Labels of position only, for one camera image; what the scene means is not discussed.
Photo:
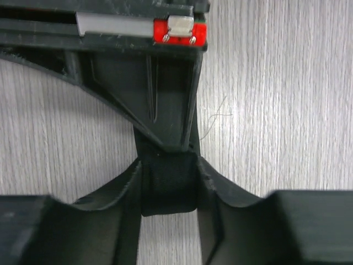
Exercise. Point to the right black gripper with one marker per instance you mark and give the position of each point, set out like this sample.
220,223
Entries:
149,26

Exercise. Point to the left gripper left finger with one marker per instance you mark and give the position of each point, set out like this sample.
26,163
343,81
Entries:
101,228

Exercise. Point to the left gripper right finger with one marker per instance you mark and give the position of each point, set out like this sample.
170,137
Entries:
285,227

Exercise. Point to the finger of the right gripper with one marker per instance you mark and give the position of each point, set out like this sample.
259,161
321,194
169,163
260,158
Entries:
156,93

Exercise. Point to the black tie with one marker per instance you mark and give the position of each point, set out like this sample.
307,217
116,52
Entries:
169,179

